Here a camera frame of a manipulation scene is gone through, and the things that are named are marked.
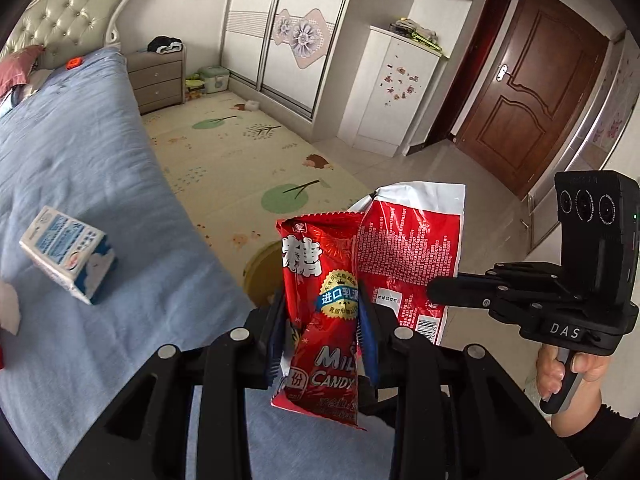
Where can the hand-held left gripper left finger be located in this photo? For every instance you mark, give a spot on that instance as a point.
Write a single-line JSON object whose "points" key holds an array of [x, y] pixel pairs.
{"points": [[275, 350]]}

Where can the brown wooden door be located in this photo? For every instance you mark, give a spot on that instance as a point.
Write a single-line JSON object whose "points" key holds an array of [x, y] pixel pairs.
{"points": [[525, 85]]}

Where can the tufted cream headboard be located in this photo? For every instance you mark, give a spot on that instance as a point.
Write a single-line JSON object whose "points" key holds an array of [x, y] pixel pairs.
{"points": [[75, 10]]}

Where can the black white cloth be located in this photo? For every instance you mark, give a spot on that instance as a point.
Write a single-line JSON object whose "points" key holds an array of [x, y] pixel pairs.
{"points": [[164, 45]]}

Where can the white blue milk carton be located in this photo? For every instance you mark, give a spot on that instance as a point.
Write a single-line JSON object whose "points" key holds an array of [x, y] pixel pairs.
{"points": [[65, 255]]}

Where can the person's right forearm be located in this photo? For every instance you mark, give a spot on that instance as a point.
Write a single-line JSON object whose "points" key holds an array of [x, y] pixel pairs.
{"points": [[615, 430]]}

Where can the white floral wardrobe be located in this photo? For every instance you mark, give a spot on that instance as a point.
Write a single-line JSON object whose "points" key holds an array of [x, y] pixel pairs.
{"points": [[250, 35]]}

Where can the person's right hand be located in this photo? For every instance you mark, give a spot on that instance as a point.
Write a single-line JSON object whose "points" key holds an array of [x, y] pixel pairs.
{"points": [[582, 400]]}

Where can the pink pillow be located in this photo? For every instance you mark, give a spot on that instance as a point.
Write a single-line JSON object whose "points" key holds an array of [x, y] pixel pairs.
{"points": [[20, 65]]}

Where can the yellow bin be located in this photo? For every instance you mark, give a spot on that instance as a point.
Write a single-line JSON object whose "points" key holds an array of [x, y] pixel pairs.
{"points": [[257, 275]]}

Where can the red white snack bag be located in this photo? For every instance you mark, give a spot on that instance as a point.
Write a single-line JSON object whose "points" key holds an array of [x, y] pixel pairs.
{"points": [[400, 245]]}

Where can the green white storage box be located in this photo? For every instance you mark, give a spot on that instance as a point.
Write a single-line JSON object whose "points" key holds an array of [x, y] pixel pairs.
{"points": [[215, 80]]}

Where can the red candy packet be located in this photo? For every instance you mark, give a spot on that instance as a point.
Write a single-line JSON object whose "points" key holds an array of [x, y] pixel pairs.
{"points": [[320, 370]]}

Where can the tree print play mat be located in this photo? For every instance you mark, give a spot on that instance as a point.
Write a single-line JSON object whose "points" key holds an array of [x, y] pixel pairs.
{"points": [[225, 160]]}

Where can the white bubble wrap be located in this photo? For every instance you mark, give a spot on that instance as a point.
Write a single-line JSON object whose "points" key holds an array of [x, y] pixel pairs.
{"points": [[7, 310]]}

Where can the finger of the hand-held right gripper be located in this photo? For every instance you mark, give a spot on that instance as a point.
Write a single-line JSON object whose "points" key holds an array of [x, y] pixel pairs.
{"points": [[470, 282], [475, 299]]}

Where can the folded pale blanket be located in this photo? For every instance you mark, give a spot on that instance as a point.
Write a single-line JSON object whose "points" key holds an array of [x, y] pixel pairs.
{"points": [[25, 94]]}

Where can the small orange toy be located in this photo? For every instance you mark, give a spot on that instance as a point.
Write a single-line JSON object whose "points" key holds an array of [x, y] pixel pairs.
{"points": [[74, 62]]}

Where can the wooden nightstand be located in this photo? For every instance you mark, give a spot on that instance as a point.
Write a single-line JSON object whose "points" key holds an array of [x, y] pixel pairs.
{"points": [[155, 80]]}

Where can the white low cabinet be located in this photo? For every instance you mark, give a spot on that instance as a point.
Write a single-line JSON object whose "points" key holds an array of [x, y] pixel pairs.
{"points": [[380, 85]]}

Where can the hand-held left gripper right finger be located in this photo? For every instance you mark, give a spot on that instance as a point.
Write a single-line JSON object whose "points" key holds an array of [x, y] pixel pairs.
{"points": [[369, 355]]}

